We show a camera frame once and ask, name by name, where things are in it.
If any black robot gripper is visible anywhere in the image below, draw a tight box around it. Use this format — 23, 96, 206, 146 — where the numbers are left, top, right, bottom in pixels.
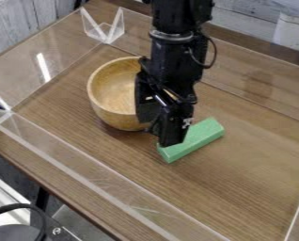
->
135, 56, 199, 148

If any green rectangular block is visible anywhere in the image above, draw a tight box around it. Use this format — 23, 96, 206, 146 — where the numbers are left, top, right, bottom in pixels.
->
158, 118, 225, 164

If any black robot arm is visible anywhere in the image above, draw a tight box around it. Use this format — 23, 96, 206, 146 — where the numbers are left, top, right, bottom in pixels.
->
135, 0, 214, 148

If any brown wooden bowl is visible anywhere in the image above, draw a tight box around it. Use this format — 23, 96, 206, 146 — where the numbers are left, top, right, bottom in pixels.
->
87, 56, 150, 132

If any black table leg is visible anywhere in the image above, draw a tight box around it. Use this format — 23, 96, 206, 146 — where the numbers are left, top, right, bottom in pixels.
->
35, 187, 51, 211

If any white cylindrical container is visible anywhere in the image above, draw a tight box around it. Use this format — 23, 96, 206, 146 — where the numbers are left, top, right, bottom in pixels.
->
273, 12, 299, 51

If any clear acrylic enclosure wall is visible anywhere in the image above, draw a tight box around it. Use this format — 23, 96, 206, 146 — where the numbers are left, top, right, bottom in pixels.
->
0, 2, 299, 241

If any grey metal bracket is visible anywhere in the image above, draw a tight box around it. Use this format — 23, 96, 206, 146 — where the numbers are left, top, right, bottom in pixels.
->
31, 211, 82, 241

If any black cable loop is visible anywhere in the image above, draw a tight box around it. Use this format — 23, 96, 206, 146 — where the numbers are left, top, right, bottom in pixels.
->
0, 202, 50, 241

